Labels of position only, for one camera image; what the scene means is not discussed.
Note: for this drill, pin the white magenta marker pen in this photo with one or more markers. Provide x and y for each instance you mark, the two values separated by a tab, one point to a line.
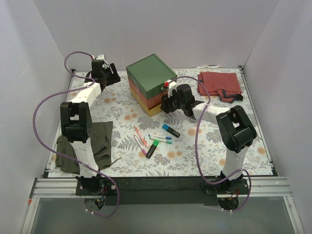
140	146

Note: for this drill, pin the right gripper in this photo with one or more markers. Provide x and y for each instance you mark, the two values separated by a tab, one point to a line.
167	103

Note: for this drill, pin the orange pink marker pen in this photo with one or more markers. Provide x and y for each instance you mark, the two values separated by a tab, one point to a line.
140	136

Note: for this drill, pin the pink drawer box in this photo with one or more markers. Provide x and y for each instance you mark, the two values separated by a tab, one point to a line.
148	102

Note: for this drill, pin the blue cap black highlighter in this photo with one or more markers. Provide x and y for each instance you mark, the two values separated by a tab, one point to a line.
171	130

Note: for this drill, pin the floral patterned table mat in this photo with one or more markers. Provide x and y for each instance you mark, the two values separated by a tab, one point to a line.
177	159

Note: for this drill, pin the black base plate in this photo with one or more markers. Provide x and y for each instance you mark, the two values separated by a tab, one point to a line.
166	190

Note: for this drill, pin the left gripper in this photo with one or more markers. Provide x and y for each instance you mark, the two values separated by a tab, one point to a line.
110	76

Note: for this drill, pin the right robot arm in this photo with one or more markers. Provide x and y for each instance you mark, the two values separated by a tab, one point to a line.
236	129

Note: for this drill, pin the red folded cloth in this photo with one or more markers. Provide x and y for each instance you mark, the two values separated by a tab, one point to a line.
222	85

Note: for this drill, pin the white teal marker pen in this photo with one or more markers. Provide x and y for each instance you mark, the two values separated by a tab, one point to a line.
161	140

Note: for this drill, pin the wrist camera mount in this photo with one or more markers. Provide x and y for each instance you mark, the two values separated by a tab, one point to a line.
169	85
99	64

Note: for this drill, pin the white blue marker pen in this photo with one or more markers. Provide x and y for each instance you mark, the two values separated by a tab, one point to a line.
160	137

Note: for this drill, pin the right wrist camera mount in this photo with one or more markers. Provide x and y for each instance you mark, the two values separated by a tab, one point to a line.
169	85

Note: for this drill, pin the olive green folded cloth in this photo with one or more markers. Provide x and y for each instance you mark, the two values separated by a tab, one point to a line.
101	146

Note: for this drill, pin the green cap black highlighter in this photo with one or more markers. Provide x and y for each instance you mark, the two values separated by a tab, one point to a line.
152	148

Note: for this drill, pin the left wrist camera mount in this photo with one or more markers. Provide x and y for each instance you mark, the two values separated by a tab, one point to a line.
99	64

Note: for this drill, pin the aluminium frame rail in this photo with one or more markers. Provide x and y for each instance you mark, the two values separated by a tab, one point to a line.
164	205

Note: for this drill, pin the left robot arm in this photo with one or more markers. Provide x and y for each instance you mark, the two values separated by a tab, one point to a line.
76	122

